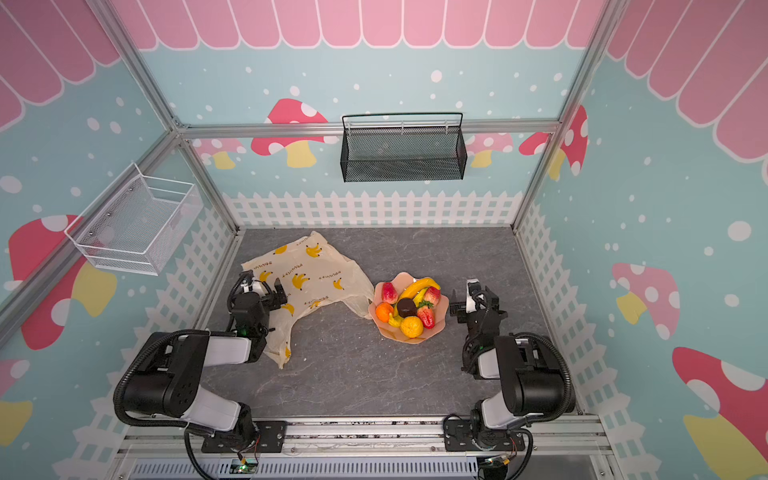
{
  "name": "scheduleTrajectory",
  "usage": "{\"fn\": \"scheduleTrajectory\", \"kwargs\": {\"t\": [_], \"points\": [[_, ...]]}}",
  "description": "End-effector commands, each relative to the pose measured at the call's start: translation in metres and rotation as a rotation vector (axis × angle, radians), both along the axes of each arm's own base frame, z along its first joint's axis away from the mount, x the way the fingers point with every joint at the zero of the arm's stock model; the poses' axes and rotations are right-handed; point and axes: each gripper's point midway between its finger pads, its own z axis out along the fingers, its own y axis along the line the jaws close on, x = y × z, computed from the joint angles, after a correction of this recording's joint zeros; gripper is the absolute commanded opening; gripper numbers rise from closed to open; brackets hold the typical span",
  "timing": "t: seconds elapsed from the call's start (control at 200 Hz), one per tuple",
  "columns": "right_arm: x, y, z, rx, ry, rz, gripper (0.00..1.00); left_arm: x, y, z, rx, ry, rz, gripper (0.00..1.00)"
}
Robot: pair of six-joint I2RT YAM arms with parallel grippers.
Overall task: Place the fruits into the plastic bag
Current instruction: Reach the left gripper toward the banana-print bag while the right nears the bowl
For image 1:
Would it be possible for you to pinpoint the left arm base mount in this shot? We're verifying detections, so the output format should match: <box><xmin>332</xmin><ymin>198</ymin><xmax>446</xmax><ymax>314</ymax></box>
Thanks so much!
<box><xmin>201</xmin><ymin>420</ymin><xmax>288</xmax><ymax>454</ymax></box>

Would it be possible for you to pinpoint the orange tangerine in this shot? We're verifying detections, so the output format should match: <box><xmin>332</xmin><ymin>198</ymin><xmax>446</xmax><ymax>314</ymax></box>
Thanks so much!
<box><xmin>375</xmin><ymin>302</ymin><xmax>394</xmax><ymax>323</ymax></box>

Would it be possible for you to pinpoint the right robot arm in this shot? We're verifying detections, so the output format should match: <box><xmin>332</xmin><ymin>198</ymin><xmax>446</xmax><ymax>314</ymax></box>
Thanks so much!
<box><xmin>450</xmin><ymin>279</ymin><xmax>576</xmax><ymax>450</ymax></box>

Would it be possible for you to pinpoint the banana print plastic bag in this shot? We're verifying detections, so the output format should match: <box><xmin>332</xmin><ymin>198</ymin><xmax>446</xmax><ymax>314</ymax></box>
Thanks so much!
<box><xmin>241</xmin><ymin>232</ymin><xmax>374</xmax><ymax>368</ymax></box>

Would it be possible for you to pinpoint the red oblong fruit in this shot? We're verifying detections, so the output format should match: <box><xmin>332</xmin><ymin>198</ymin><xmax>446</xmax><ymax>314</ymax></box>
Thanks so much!
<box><xmin>381</xmin><ymin>282</ymin><xmax>399</xmax><ymax>305</ymax></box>

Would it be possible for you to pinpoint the large yellow banana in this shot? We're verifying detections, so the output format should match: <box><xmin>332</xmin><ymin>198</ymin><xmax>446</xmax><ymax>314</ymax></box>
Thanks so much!
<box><xmin>400</xmin><ymin>277</ymin><xmax>441</xmax><ymax>299</ymax></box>

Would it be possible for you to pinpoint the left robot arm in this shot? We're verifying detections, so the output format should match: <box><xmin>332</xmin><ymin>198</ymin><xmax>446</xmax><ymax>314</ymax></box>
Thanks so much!
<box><xmin>113</xmin><ymin>273</ymin><xmax>287</xmax><ymax>448</ymax></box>

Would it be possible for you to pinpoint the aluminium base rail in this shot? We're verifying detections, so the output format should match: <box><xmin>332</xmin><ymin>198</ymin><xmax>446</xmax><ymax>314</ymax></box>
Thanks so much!
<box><xmin>106</xmin><ymin>415</ymin><xmax>623</xmax><ymax>479</ymax></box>

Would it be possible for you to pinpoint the black wire mesh basket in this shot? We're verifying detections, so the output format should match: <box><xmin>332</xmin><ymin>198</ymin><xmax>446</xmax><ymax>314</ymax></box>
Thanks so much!
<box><xmin>340</xmin><ymin>112</ymin><xmax>468</xmax><ymax>183</ymax></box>

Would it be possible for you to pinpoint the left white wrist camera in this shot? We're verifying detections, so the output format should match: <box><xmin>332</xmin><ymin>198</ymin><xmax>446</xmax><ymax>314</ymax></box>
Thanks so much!
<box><xmin>241</xmin><ymin>271</ymin><xmax>272</xmax><ymax>297</ymax></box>

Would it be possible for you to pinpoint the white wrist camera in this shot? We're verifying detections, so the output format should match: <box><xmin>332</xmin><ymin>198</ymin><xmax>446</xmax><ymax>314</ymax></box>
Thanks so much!
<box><xmin>241</xmin><ymin>271</ymin><xmax>272</xmax><ymax>297</ymax></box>
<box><xmin>465</xmin><ymin>279</ymin><xmax>482</xmax><ymax>314</ymax></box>

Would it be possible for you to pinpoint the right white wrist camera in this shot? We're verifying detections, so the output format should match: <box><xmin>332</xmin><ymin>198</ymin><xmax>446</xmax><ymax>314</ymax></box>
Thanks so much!
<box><xmin>465</xmin><ymin>279</ymin><xmax>482</xmax><ymax>314</ymax></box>

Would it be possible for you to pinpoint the white wire mesh basket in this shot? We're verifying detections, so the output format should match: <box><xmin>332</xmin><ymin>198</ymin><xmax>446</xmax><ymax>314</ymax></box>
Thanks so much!
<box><xmin>64</xmin><ymin>164</ymin><xmax>204</xmax><ymax>276</ymax></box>

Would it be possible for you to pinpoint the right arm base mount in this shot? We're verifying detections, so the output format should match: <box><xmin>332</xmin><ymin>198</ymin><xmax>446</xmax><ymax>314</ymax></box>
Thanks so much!
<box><xmin>442</xmin><ymin>415</ymin><xmax>526</xmax><ymax>453</ymax></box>

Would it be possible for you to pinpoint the pink wavy fruit plate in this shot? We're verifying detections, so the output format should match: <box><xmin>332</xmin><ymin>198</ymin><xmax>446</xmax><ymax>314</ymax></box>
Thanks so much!
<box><xmin>368</xmin><ymin>282</ymin><xmax>449</xmax><ymax>345</ymax></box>

